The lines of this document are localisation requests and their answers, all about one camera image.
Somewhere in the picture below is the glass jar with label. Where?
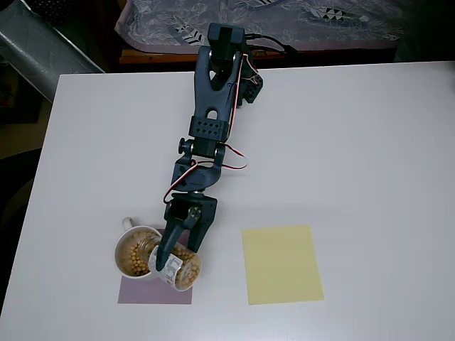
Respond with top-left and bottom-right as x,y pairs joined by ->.
133,234 -> 203,292

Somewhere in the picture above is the yellow paper sheet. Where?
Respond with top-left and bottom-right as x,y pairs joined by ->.
242,224 -> 325,306

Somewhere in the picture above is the black cable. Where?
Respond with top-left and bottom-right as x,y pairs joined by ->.
248,44 -> 289,54
245,33 -> 300,55

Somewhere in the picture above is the leaf patterned bed cloth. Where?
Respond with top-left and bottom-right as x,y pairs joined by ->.
114,0 -> 406,55

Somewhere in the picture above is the red white servo wire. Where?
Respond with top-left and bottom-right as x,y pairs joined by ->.
223,143 -> 249,171
164,160 -> 199,204
227,52 -> 259,143

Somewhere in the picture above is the silver foil duct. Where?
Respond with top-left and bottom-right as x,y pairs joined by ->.
0,0 -> 106,104

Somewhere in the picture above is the white ceramic mug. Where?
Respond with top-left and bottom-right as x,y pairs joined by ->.
113,216 -> 166,284

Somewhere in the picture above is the brown wooden board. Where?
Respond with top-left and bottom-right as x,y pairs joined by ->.
119,48 -> 395,65

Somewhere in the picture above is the purple paper sheet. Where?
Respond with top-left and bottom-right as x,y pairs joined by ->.
117,229 -> 193,305

